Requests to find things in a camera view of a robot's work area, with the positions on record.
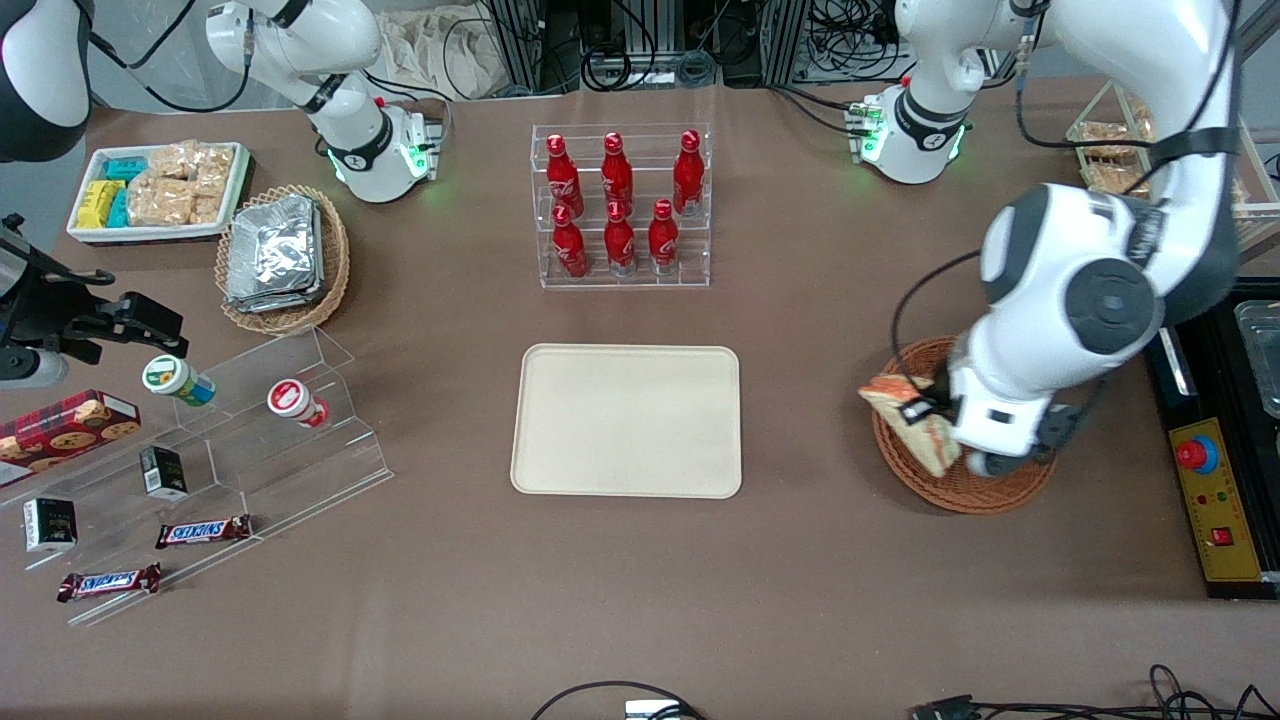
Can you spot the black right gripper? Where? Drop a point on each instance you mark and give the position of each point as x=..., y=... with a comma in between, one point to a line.
x=48, y=303

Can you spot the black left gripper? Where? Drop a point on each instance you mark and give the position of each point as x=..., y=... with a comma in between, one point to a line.
x=941, y=392

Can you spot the triangular sandwich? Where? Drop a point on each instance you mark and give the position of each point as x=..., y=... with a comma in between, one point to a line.
x=938, y=447

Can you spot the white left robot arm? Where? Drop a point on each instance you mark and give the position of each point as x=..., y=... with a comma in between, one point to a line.
x=1100, y=300

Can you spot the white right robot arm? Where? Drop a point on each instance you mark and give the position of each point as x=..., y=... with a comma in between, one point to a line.
x=330, y=60

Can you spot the white rectangular snack tray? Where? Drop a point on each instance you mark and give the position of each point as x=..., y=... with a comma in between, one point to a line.
x=150, y=232

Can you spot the brown wicker basket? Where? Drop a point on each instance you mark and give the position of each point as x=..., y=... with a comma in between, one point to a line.
x=960, y=495

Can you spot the pale wicker basket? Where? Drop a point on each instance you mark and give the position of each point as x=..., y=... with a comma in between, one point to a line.
x=335, y=265

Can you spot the beige plastic tray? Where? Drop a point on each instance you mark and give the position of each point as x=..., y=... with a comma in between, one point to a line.
x=625, y=420

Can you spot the green lid cup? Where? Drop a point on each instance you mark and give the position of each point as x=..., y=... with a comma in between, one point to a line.
x=170, y=378

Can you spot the teal snack pack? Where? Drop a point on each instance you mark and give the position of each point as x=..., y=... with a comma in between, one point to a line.
x=125, y=169
x=120, y=208

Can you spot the clear bag of rice snacks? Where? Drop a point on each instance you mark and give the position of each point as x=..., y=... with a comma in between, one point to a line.
x=160, y=202
x=215, y=163
x=207, y=200
x=172, y=160

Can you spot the yellow snack pack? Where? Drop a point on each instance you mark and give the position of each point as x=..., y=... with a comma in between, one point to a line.
x=98, y=203

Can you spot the red plaid cookie box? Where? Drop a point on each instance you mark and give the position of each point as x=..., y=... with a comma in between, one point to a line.
x=60, y=430

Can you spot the silver foil pouch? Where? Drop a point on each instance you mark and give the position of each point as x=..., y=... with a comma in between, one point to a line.
x=272, y=245
x=320, y=270

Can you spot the small black box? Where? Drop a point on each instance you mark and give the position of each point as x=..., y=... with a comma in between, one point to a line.
x=163, y=473
x=50, y=524

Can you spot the red lid cup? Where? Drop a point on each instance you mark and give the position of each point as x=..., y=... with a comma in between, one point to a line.
x=292, y=400

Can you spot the brown Snickers bar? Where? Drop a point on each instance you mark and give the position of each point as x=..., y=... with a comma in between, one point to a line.
x=108, y=583
x=203, y=532

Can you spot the clear acrylic step display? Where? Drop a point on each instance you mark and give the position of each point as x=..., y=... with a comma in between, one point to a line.
x=300, y=480

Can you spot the clear bag of crackers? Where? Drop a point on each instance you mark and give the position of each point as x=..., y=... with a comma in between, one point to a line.
x=1105, y=140
x=1110, y=180

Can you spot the black equipment box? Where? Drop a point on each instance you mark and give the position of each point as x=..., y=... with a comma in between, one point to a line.
x=1215, y=360

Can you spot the red cola bottle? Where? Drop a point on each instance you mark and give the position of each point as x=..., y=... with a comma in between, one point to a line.
x=566, y=185
x=620, y=245
x=663, y=245
x=570, y=250
x=617, y=180
x=688, y=180

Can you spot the clear acrylic bottle rack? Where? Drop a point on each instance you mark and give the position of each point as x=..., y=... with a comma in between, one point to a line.
x=640, y=285

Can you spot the yellow emergency stop panel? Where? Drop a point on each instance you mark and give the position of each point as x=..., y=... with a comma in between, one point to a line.
x=1222, y=500

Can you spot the clear plastic container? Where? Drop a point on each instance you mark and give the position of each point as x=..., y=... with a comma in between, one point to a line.
x=1262, y=355

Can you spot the beige cloth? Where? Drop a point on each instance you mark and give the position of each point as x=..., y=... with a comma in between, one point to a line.
x=430, y=50

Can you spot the white plug block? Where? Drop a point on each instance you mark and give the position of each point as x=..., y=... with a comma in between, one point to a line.
x=650, y=710

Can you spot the aluminium frame post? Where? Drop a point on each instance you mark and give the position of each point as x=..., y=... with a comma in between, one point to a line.
x=518, y=40
x=785, y=40

